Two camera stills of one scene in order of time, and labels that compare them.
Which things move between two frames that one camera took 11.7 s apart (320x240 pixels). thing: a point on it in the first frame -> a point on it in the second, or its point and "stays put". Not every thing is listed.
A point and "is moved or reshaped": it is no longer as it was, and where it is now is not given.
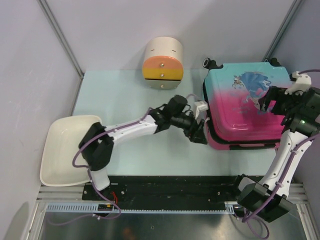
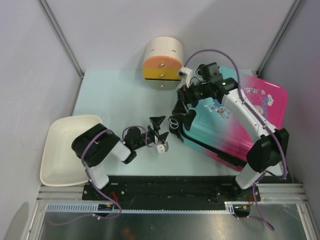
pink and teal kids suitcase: x=232 y=91 is moved or reshaped
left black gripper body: x=183 y=121 -> x=149 y=137
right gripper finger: x=272 y=93 -> x=180 y=108
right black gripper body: x=286 y=103 -> x=194 y=93
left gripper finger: x=197 y=135 -> x=163 y=136
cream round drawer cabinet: x=163 y=66 stays put
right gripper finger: x=264 y=103 -> x=185 y=120
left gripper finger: x=200 y=127 -> x=156 y=121
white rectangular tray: x=62 y=136 stays put
